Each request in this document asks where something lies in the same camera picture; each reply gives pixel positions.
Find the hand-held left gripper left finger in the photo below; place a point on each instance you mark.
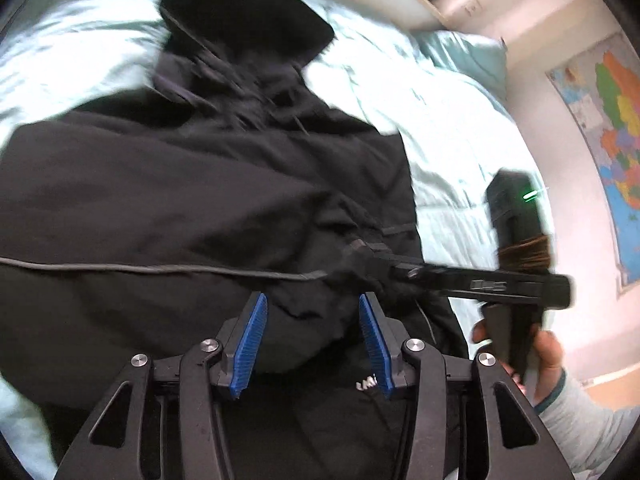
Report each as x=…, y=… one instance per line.
x=248, y=340

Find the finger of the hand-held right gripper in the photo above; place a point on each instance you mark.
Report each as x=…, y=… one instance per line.
x=385, y=265

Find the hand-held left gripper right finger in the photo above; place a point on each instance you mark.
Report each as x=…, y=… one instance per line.
x=375, y=345

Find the black jacket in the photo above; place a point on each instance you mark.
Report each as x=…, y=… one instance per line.
x=200, y=185

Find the person's right forearm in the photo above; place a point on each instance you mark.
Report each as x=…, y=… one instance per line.
x=590, y=425

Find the person's right hand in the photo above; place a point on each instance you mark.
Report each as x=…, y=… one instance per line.
x=547, y=365

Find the light blue bed comforter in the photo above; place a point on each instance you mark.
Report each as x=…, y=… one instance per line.
x=450, y=135

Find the light blue pillow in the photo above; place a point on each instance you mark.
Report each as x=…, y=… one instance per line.
x=465, y=55

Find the colourful wall map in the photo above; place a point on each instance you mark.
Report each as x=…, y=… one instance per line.
x=615, y=135

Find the white wall socket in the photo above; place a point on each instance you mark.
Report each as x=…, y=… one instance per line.
x=472, y=8

